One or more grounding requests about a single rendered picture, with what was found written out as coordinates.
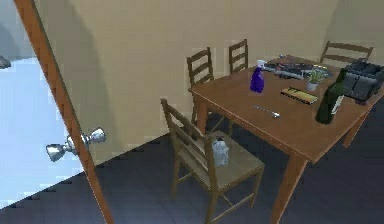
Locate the brown wooden slatted chair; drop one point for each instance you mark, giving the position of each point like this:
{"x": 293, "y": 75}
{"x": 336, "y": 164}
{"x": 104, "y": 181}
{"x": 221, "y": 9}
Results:
{"x": 213, "y": 166}
{"x": 200, "y": 68}
{"x": 346, "y": 53}
{"x": 238, "y": 57}

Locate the pale grey salt shaker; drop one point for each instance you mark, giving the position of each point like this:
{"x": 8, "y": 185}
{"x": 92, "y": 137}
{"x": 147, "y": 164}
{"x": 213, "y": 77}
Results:
{"x": 220, "y": 153}

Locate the purple spray bottle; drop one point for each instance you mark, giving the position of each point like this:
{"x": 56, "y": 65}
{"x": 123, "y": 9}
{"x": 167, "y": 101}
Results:
{"x": 257, "y": 80}

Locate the silver spoon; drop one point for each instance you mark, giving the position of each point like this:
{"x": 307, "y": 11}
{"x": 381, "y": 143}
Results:
{"x": 268, "y": 110}

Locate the brown wooden dining table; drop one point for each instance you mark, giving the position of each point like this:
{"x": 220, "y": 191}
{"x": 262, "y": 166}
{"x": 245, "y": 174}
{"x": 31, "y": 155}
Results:
{"x": 286, "y": 123}

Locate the yellow and black book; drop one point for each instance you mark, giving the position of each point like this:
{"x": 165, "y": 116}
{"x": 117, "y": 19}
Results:
{"x": 299, "y": 95}

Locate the silver round door knob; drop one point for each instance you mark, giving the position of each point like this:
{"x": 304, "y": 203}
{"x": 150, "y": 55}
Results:
{"x": 77, "y": 144}

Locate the small potted green plant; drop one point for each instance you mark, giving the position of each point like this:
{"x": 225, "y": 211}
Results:
{"x": 315, "y": 78}

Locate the dark green wine bottle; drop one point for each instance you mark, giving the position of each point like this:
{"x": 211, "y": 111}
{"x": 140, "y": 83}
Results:
{"x": 330, "y": 103}

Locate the brown wooden room door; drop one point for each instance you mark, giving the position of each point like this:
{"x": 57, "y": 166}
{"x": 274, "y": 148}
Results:
{"x": 53, "y": 80}

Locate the black toaster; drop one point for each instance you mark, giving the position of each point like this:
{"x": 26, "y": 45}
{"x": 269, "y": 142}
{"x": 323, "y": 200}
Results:
{"x": 361, "y": 81}

